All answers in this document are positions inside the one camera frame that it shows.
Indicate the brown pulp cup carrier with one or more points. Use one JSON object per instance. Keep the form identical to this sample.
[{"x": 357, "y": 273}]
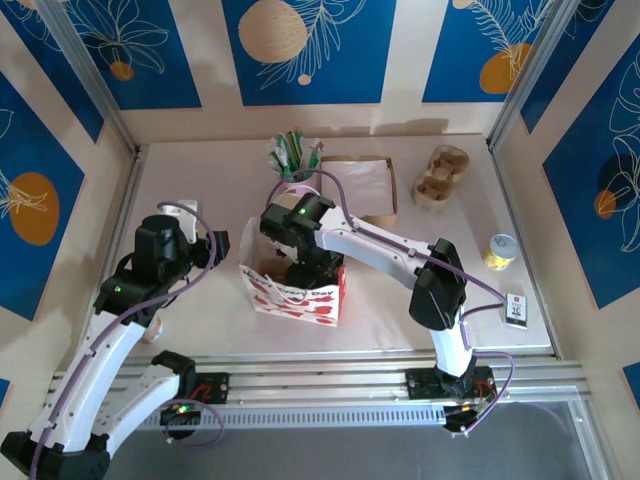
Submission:
[
  {"x": 430, "y": 192},
  {"x": 275, "y": 265}
]

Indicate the white red printed paper bag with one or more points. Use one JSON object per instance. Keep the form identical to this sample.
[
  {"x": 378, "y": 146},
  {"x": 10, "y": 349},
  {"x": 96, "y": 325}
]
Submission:
[{"x": 300, "y": 310}]

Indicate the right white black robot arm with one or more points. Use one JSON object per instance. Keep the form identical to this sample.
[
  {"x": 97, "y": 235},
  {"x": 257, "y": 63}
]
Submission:
[{"x": 380, "y": 245}]

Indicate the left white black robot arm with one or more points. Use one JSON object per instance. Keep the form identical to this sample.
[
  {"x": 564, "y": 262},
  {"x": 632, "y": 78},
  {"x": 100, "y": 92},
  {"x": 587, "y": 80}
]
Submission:
[{"x": 100, "y": 360}]

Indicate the black white card pack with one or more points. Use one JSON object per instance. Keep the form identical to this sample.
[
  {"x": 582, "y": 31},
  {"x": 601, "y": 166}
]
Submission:
[{"x": 517, "y": 310}]

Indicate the pink straw holder cup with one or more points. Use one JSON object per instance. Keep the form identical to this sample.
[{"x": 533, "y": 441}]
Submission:
[{"x": 305, "y": 189}]

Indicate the dark green wrapped straw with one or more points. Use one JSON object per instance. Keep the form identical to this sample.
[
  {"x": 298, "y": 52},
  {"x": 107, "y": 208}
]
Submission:
[{"x": 289, "y": 170}]

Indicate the light green wrapped straw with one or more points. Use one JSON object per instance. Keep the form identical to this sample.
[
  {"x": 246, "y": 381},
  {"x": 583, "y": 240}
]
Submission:
[{"x": 313, "y": 160}]

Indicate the white wrapped straw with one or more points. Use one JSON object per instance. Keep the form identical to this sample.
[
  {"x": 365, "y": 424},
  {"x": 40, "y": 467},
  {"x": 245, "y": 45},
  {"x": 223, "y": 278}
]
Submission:
[{"x": 275, "y": 159}]

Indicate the brown cardboard napkin box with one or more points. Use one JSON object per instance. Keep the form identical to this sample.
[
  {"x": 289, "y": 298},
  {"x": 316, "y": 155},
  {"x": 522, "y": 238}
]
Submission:
[{"x": 385, "y": 220}]

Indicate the white paper napkin stack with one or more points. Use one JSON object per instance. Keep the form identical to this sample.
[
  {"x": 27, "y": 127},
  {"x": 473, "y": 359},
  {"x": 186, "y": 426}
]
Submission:
[{"x": 365, "y": 185}]

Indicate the small pink paper cup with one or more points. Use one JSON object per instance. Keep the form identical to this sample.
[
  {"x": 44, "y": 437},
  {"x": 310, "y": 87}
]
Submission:
[{"x": 152, "y": 332}]

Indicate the left black controller module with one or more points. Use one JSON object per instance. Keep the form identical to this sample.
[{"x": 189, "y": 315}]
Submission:
[{"x": 180, "y": 415}]

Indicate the black controller module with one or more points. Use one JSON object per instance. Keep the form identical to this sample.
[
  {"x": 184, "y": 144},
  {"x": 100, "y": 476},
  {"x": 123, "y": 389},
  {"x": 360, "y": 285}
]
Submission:
[
  {"x": 465, "y": 420},
  {"x": 180, "y": 415}
]

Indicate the yellow drink can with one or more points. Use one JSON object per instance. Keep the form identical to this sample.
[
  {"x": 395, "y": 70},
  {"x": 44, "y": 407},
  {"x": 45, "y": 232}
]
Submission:
[{"x": 500, "y": 252}]

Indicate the right black controller module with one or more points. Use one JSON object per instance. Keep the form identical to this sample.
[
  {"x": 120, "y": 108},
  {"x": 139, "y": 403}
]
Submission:
[{"x": 465, "y": 420}]

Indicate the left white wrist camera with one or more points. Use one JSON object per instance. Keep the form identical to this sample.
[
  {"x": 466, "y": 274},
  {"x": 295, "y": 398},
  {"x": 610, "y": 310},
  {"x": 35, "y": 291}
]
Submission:
[{"x": 187, "y": 210}]

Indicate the aluminium front rail frame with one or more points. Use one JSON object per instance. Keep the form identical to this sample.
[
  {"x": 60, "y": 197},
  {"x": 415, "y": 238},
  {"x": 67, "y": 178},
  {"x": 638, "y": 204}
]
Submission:
[{"x": 325, "y": 380}]

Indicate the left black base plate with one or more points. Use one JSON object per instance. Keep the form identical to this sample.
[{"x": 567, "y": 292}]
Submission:
[{"x": 220, "y": 387}]

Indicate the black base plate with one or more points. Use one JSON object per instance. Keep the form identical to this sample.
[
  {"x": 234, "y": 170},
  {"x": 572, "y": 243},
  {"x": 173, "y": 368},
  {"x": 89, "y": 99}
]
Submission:
[
  {"x": 420, "y": 385},
  {"x": 220, "y": 387}
]

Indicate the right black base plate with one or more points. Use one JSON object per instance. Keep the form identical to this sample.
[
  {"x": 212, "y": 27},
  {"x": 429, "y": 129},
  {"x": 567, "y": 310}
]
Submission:
[{"x": 420, "y": 385}]

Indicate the aluminium corner post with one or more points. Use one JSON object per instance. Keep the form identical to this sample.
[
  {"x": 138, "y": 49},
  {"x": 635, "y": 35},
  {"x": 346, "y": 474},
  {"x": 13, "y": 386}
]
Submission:
[
  {"x": 90, "y": 75},
  {"x": 530, "y": 75}
]

